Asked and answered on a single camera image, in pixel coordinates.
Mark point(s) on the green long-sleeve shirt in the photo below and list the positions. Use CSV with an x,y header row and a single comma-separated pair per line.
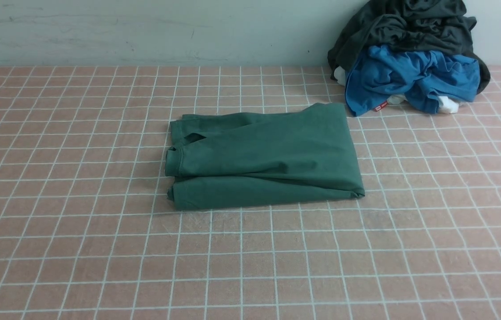
x,y
251,160

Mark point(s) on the blue crumpled garment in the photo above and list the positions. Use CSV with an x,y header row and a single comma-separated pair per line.
x,y
420,76

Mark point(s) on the dark grey crumpled garment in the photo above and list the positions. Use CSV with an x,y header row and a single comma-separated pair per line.
x,y
405,26

